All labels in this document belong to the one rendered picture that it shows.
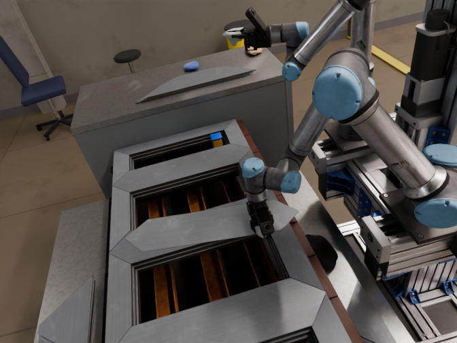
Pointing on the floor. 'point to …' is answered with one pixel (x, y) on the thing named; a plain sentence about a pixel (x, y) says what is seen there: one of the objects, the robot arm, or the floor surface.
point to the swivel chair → (49, 90)
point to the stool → (128, 57)
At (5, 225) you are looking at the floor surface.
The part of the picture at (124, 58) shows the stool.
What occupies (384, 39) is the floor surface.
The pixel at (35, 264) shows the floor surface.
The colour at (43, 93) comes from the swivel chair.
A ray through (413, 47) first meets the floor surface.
